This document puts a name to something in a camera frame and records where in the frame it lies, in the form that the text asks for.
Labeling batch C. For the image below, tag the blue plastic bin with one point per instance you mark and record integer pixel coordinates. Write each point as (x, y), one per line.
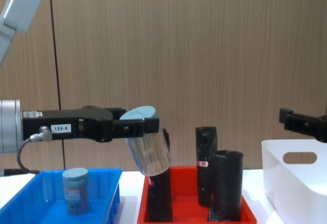
(107, 190)

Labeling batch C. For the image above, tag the thick black bag roll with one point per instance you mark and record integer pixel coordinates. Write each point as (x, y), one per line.
(227, 185)

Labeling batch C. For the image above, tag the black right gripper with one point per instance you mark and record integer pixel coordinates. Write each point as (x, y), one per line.
(322, 129)

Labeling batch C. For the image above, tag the red plastic bin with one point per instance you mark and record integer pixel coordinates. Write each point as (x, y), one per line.
(186, 193)

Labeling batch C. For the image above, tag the white plastic basket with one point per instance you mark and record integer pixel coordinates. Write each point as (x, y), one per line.
(293, 183)

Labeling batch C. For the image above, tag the slim black bag roll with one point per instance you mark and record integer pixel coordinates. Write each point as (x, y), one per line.
(205, 147)

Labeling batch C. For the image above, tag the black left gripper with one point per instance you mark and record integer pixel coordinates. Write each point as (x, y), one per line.
(84, 124)

